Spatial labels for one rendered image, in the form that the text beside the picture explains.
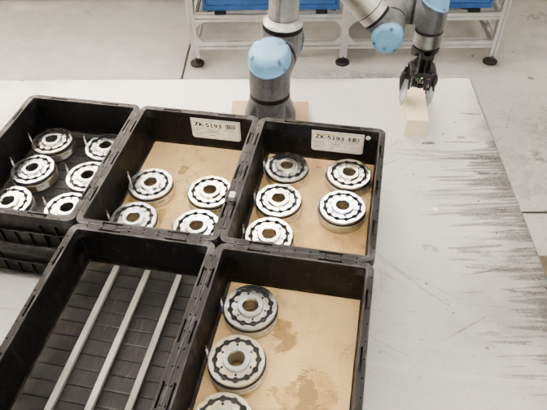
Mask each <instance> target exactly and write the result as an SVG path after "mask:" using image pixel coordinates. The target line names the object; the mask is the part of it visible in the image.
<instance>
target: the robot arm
mask: <svg viewBox="0 0 547 410"><path fill-rule="evenodd" d="M340 1H341V2H342V3H343V4H344V5H345V6H346V7H347V8H348V9H349V10H350V11H351V13H352V14H353V15H354V16H355V17H356V18H357V19H358V20H359V22H360V23H361V24H362V25H363V26H364V27H365V29H366V30H367V31H368V32H369V33H370V34H371V40H372V44H373V47H374V48H375V49H376V50H377V51H378V52H381V53H384V54H389V53H392V52H394V51H396V50H398V48H399V47H400V45H401V43H402V41H403V39H404V36H405V25H406V24H416V25H415V30H414V39H413V45H412V46H411V54H412V55H414V56H417V57H416V59H411V61H410V62H408V67H406V66H405V69H404V70H403V71H402V73H401V74H400V83H399V101H400V105H402V104H403V102H404V100H405V96H406V94H407V90H408V89H409V88H410V87H414V88H415V87H417V88H419V89H422V88H423V90H426V91H425V95H426V101H427V106H428V105H429V104H430V103H432V98H433V95H434V92H435V86H436V84H437V81H438V76H437V72H436V67H435V63H433V60H434V57H435V56H434V55H436V54H437V53H438V52H439V48H440V44H441V40H442V39H441V38H442V37H444V36H445V35H444V34H443V32H444V26H445V22H446V18H447V14H448V12H449V3H450V0H340ZM299 7H300V0H269V14H268V15H266V16H265V17H264V18H263V22H262V39H261V40H260V41H256V42H255V43H253V44H252V46H251V48H250V50H249V52H248V58H247V64H248V69H249V88H250V97H249V99H248V102H247V106H246V109H245V116H255V117H256V118H257V119H258V120H261V119H263V118H266V117H267V118H276V119H284V120H295V107H294V105H293V102H292V100H291V96H290V88H291V72H292V70H293V67H294V66H295V62H296V60H297V58H298V56H299V54H300V52H301V51H302V48H303V46H304V30H303V20H302V19H301V18H300V17H299Z"/></svg>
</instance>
